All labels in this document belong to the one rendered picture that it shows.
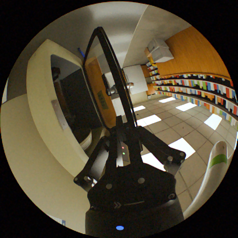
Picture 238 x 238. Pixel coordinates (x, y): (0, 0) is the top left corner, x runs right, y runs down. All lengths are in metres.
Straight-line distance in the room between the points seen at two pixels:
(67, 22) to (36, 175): 0.68
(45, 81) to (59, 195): 0.66
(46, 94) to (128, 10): 0.33
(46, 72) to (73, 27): 0.17
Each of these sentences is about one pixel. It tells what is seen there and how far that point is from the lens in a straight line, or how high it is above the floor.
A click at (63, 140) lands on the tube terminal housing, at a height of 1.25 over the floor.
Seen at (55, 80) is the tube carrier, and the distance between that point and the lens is 0.32.
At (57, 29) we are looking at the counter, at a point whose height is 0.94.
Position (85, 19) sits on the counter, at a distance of 0.30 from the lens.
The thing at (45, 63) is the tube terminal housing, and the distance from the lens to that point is 0.23.
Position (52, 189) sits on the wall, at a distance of 0.66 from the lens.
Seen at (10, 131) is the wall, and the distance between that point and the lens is 0.57.
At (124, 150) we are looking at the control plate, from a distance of 0.40.
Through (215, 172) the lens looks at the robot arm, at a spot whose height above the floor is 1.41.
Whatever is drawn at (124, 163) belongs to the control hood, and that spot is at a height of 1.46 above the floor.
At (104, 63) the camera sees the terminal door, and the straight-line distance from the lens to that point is 0.22.
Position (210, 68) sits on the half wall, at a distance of 1.92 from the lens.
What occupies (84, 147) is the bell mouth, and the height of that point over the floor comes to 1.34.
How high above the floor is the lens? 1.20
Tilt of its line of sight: 21 degrees up
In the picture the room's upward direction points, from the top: 161 degrees clockwise
